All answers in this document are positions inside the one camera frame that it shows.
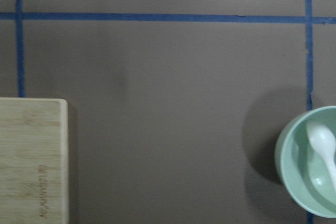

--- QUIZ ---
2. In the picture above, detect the wooden cutting board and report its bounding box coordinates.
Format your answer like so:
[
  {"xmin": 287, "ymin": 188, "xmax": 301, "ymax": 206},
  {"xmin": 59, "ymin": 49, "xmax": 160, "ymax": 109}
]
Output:
[{"xmin": 1, "ymin": 98, "xmax": 69, "ymax": 223}]

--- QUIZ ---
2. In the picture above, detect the green bowl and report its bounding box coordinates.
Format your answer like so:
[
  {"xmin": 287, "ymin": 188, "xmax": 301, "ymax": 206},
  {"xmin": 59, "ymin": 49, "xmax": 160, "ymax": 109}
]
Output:
[{"xmin": 275, "ymin": 106, "xmax": 335, "ymax": 219}]

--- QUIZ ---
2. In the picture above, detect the white plastic spoon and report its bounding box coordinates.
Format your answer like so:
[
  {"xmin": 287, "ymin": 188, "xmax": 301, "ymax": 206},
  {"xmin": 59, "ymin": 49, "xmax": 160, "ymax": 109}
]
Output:
[{"xmin": 306, "ymin": 121, "xmax": 335, "ymax": 190}]

